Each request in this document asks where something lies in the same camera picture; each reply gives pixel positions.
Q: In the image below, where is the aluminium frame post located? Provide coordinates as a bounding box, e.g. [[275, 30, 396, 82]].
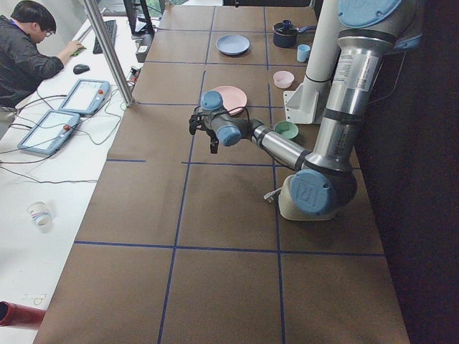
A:
[[82, 0, 134, 108]]

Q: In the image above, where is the seated person in black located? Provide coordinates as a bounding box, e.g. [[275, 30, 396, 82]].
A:
[[1, 1, 83, 109]]

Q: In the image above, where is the green bowl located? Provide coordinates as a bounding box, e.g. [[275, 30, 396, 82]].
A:
[[274, 120, 299, 140]]

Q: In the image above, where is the red cylinder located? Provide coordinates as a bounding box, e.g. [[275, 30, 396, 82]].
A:
[[1, 301, 46, 330]]

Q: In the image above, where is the pink bowl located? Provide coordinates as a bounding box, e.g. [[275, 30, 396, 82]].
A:
[[273, 70, 295, 89]]

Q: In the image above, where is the paper cup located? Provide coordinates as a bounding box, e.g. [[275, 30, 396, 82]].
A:
[[27, 201, 52, 233]]

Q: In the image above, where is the blue plate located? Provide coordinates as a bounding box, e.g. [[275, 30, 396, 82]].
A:
[[215, 34, 250, 56]]

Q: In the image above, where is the pink plate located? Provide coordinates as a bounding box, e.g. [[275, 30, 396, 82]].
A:
[[213, 85, 247, 116]]

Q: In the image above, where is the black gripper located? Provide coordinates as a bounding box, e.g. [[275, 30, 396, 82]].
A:
[[189, 113, 219, 154]]

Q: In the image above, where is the cream toaster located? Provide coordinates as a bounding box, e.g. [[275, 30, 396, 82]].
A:
[[278, 175, 338, 221]]

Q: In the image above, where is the light blue cup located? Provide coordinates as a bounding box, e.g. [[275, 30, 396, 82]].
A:
[[296, 44, 311, 63]]

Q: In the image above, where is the teach pendant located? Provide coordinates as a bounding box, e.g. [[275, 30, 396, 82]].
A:
[[17, 110, 80, 156], [58, 79, 110, 116]]

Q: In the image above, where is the white toaster power cable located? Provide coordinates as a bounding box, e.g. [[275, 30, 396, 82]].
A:
[[263, 188, 284, 204]]

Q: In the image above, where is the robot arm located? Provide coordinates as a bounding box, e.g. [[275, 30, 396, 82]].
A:
[[189, 1, 425, 221]]

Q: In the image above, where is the teach pendant far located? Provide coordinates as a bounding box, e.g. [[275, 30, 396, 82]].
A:
[[58, 79, 110, 116]]

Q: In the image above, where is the dark blue saucepan with lid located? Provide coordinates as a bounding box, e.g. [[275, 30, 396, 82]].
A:
[[273, 19, 317, 48]]

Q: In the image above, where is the teach pendant near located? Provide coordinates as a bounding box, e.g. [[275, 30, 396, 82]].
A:
[[17, 110, 80, 156]]

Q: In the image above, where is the black keyboard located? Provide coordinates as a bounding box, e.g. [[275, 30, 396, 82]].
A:
[[93, 19, 118, 55]]

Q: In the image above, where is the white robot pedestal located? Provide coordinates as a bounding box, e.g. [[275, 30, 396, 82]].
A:
[[284, 0, 341, 124]]

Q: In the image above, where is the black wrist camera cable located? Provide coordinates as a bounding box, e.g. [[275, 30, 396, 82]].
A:
[[193, 104, 252, 139]]

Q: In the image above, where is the black computer mouse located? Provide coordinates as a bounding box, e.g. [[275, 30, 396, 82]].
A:
[[72, 64, 90, 75]]

